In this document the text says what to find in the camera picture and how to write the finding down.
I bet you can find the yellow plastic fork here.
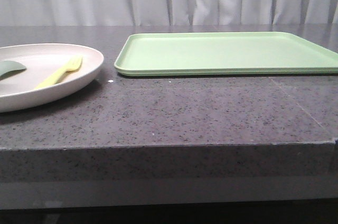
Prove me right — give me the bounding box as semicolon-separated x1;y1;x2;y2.
34;55;82;90

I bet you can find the white round plate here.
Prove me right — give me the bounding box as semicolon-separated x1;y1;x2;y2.
1;43;104;112

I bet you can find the light green tray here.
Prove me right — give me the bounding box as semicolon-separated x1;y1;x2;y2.
114;32;337;77

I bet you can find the green plastic spoon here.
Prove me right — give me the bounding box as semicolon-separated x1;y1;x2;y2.
1;60;26;80

